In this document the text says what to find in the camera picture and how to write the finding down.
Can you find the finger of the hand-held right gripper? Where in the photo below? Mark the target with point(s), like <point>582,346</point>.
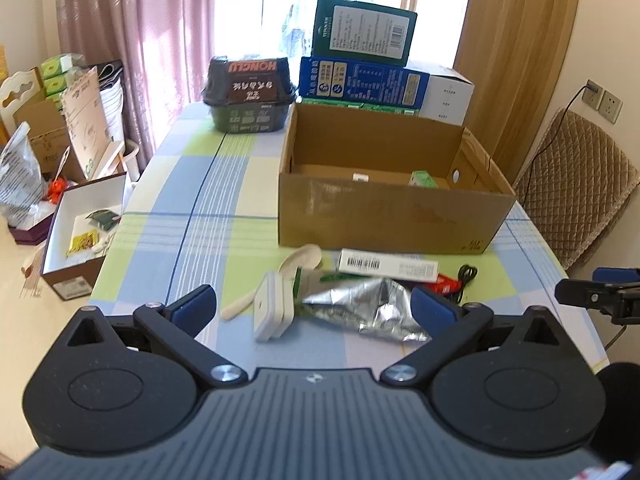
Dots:
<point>617,275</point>
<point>585,292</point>

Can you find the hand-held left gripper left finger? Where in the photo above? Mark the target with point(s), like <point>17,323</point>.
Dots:
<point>192,306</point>

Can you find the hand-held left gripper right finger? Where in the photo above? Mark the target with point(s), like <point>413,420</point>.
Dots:
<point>431,309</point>

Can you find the red packet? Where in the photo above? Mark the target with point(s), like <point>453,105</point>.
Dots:
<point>442,284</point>

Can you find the silver white medicine box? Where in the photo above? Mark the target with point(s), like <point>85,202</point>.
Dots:
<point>390,266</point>

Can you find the silver foil pouch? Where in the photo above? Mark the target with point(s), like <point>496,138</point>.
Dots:
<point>360,305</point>

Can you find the white power adapter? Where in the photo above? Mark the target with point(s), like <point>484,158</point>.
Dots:
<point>270,305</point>

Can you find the brown cardboard box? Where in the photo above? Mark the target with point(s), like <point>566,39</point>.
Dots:
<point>390,210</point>

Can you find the white plastic spoon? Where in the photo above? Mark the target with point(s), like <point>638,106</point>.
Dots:
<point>300,260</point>

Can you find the checked cloth covered desktop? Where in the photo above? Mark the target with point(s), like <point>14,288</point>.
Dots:
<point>200,200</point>

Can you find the brown quilted chair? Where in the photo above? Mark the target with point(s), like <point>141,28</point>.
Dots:
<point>575,185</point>

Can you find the dark green packet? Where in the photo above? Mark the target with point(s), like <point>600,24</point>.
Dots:
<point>102,219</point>

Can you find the yellow packet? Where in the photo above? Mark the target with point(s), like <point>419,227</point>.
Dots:
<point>82,243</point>

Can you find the open white gift box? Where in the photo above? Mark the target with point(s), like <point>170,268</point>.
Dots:
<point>65,280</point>

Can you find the white bin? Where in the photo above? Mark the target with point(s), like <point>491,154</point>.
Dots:
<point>131,157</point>

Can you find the purple box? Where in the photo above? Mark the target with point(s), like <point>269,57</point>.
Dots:
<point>30,234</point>

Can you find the orange red toy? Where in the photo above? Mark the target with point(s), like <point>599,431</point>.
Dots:
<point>56,189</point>

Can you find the dark green instant noodle bowl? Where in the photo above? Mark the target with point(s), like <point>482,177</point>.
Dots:
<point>250,119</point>

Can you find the printed white paper board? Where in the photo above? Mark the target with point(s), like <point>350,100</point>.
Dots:
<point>90,120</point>

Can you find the white carton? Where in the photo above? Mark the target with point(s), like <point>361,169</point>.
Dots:
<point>450,95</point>

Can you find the clear plastic bag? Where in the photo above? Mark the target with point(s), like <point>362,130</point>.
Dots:
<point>17,180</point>

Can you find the light green carton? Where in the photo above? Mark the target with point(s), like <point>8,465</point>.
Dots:
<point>350,106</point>

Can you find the plain brown storage carton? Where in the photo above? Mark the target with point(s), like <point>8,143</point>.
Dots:
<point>47,140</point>

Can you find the stack of black white bags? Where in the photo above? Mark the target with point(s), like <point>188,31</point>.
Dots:
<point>112,100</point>

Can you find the black instant noodle bowl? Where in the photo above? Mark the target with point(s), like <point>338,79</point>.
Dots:
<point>250,80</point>

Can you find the blue carton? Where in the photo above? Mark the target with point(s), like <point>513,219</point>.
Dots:
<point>365,82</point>

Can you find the stack of green tissue packs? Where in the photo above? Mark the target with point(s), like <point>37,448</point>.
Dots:
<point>60,77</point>

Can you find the white carved chair back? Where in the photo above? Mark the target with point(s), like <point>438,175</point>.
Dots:
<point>20,92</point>

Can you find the pink curtain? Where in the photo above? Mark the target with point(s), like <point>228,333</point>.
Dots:
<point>130,35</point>

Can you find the dark green carton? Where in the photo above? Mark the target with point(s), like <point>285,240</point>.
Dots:
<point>365,32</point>

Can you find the hanging light blue clothes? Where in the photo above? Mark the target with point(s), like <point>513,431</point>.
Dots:
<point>310,5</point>

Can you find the wall socket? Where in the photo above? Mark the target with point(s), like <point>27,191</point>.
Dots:
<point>594,94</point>
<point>611,106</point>

